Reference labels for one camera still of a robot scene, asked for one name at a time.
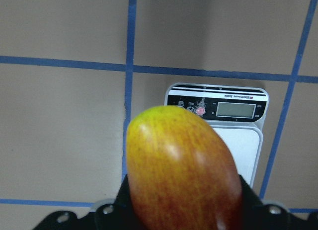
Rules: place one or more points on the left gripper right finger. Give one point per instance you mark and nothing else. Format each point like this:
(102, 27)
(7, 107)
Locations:
(256, 215)

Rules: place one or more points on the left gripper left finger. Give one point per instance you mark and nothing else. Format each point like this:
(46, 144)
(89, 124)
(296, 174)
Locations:
(118, 215)

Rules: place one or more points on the red yellow mango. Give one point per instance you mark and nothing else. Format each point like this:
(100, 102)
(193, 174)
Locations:
(181, 174)

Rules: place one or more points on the white digital kitchen scale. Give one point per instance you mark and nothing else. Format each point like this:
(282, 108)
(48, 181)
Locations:
(237, 114)

